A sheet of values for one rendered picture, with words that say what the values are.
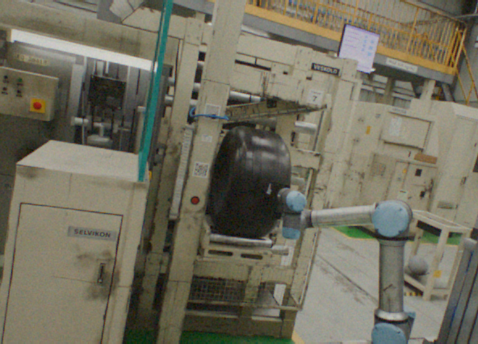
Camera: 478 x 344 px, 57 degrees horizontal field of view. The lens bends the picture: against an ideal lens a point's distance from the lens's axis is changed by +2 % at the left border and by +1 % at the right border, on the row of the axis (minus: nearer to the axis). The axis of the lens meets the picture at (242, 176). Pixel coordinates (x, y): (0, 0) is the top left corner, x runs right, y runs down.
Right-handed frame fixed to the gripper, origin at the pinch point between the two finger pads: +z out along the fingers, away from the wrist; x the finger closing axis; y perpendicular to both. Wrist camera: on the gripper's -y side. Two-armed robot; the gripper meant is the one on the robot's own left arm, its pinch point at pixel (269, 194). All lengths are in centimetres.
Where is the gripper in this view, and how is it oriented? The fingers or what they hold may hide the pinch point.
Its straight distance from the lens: 203.3
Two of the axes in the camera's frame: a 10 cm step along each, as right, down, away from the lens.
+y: 1.9, -9.8, -0.6
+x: -9.5, -1.7, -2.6
